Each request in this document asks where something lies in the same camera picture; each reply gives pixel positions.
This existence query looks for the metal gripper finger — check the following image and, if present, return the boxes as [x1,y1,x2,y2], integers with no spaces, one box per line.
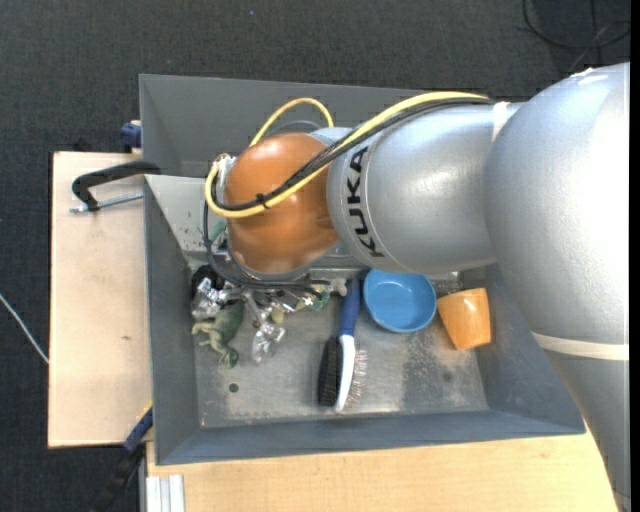
[191,277,229,321]
[245,295,288,365]

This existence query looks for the green toy dinosaur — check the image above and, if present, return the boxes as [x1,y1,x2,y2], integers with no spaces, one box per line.
[191,299,247,370]

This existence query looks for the grey metal bin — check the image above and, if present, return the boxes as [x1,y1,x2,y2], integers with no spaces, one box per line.
[138,73,587,466]

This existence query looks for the blue and white brush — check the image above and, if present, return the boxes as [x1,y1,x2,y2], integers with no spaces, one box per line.
[316,278,370,414]

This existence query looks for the pale wood board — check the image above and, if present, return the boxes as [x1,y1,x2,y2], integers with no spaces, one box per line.
[47,151,154,449]

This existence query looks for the blue bowl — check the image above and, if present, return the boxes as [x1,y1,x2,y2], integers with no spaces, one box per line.
[362,268,438,334]

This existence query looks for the orange cup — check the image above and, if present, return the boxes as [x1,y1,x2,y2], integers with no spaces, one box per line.
[436,286,494,351]

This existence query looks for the black cylinder on white bracket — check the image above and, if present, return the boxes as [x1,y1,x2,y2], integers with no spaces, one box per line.
[190,264,218,295]

